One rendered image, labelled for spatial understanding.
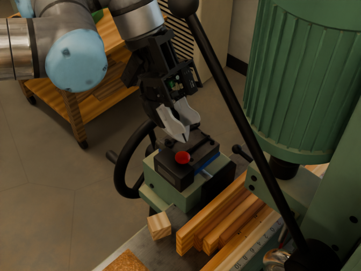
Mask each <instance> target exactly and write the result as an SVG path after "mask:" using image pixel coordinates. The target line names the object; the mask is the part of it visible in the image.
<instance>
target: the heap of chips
mask: <svg viewBox="0 0 361 271"><path fill-rule="evenodd" d="M102 271H150V270H149V269H148V268H147V267H146V266H145V265H144V264H143V263H142V262H141V261H140V260H139V259H138V258H137V257H136V256H135V255H134V254H133V253H132V251H131V250H130V249H129V248H128V249H127V250H125V251H124V252H123V253H122V254H121V255H119V256H118V257H117V258H116V259H115V260H114V261H112V262H111V263H110V264H109V265H108V266H107V267H105V268H104V269H103V270H102Z"/></svg>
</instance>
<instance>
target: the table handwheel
mask: <svg viewBox="0 0 361 271"><path fill-rule="evenodd" d="M155 127H157V125H156V124H155V123H154V122H153V121H152V120H151V119H150V118H148V119H147V120H145V121H144V122H143V123H142V124H141V125H140V126H139V127H138V128H137V129H136V130H135V131H134V133H133V134H132V135H131V136H130V138H129V139H128V140H127V142H126V143H125V145H124V147H123V148H122V150H121V152H120V154H119V156H118V159H117V161H116V164H115V168H114V174H113V181H114V186H115V188H116V190H117V192H118V193H119V194H120V195H121V196H123V197H125V198H129V199H137V198H141V197H140V196H139V188H140V187H141V185H142V184H143V182H144V180H145V178H144V172H143V173H142V174H141V176H140V177H139V179H138V180H137V182H136V183H135V185H134V186H133V188H129V187H128V186H127V185H126V183H125V172H126V168H127V165H128V163H129V160H130V158H131V156H132V154H133V153H134V151H135V150H136V148H137V147H138V145H139V144H140V142H141V141H142V140H143V139H144V138H145V137H146V136H147V135H149V137H150V141H151V144H150V145H149V146H148V147H147V149H146V152H145V157H147V156H149V155H151V154H152V153H153V152H154V151H155V141H156V135H155V132H154V128H155Z"/></svg>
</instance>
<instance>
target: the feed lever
mask: <svg viewBox="0 0 361 271"><path fill-rule="evenodd" d="M198 7H199V0H168V8H169V10H170V12H171V13H172V14H173V15H174V16H176V17H177V18H181V19H185V21H186V23H187V25H188V27H189V29H190V31H191V33H192V35H193V37H194V39H195V41H196V43H197V45H198V47H199V49H200V51H201V53H202V56H203V58H204V60H205V62H206V64H207V66H208V68H209V70H210V72H211V74H212V76H213V78H214V80H215V82H216V84H217V86H218V88H219V90H220V92H221V94H222V96H223V98H224V100H225V102H226V104H227V106H228V108H229V110H230V112H231V114H232V116H233V118H234V120H235V122H236V124H237V127H238V128H239V130H240V133H241V135H242V137H243V139H244V141H245V143H246V145H247V147H248V149H249V151H250V153H251V155H252V157H253V159H254V161H255V163H256V165H257V167H258V169H259V172H260V174H261V176H262V178H263V180H264V182H265V184H266V186H267V188H268V190H269V192H270V194H271V196H272V198H273V200H274V202H275V204H276V206H277V208H278V210H279V212H280V214H281V216H282V218H283V220H284V222H285V224H286V226H287V228H288V230H289V232H290V234H291V236H292V238H293V240H294V242H295V244H296V246H297V249H296V250H295V251H294V252H293V253H292V254H291V255H290V256H289V257H288V259H287V260H286V261H285V262H284V268H285V271H340V270H341V269H342V264H341V261H340V259H339V257H338V255H337V254H336V253H335V252H334V251H333V250H332V249H331V248H330V247H329V246H328V245H326V244H325V243H323V242H321V241H319V240H317V239H312V238H308V239H304V236H303V234H302V232H301V230H300V228H299V226H298V224H297V222H296V219H295V217H294V215H293V213H292V211H291V209H290V207H289V205H288V203H287V201H286V199H285V197H284V195H283V193H282V191H281V189H280V186H279V184H278V182H277V180H276V178H275V176H274V174H273V172H272V170H271V168H270V166H269V164H268V162H267V160H266V158H265V155H264V153H263V151H262V149H261V147H260V145H259V143H258V141H257V139H256V137H255V135H254V133H253V131H252V129H251V127H250V124H249V122H248V120H247V118H246V116H245V114H244V112H243V110H242V108H241V106H240V104H239V102H238V100H237V98H236V96H235V93H234V91H233V89H232V87H231V85H230V83H229V81H228V79H227V76H226V74H225V72H224V71H223V69H222V66H221V64H220V62H219V60H218V58H217V56H216V54H215V52H214V50H213V48H212V45H211V43H210V41H209V39H208V37H207V35H206V33H205V31H204V29H203V27H202V25H201V23H200V21H199V19H198V17H197V14H196V11H197V10H198Z"/></svg>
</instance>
